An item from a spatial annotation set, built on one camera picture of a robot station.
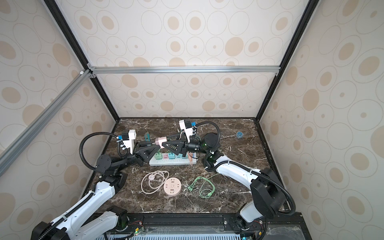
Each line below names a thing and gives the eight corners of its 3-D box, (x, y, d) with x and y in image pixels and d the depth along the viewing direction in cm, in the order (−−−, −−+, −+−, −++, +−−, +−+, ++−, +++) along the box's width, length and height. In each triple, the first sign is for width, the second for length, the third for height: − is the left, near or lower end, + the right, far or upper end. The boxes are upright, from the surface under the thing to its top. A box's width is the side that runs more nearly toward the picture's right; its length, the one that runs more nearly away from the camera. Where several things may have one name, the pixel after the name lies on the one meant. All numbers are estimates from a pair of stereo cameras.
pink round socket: (163, 195, 84) (162, 194, 82) (165, 179, 90) (164, 177, 88) (180, 195, 84) (180, 194, 82) (181, 179, 90) (181, 177, 88)
